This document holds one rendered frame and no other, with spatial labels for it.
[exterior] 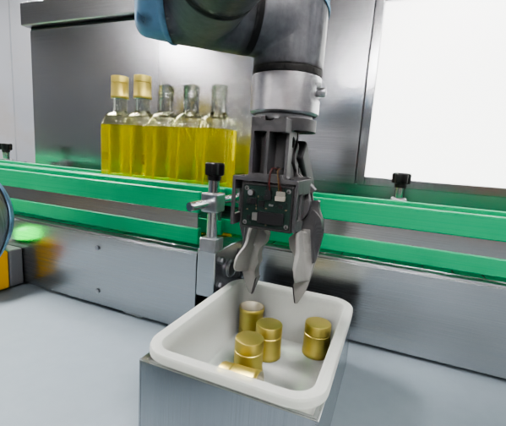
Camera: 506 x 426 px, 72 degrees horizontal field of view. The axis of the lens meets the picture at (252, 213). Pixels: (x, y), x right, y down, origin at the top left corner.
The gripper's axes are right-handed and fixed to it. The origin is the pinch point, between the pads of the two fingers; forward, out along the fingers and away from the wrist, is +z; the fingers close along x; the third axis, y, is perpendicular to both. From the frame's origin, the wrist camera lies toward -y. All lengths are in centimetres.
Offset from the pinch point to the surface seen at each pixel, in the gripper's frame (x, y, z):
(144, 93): -34.5, -17.5, -26.3
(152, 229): -22.2, -4.4, -3.3
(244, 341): -1.5, 5.7, 5.0
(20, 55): -306, -187, -89
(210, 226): -10.7, -2.1, -5.7
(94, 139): -64, -34, -17
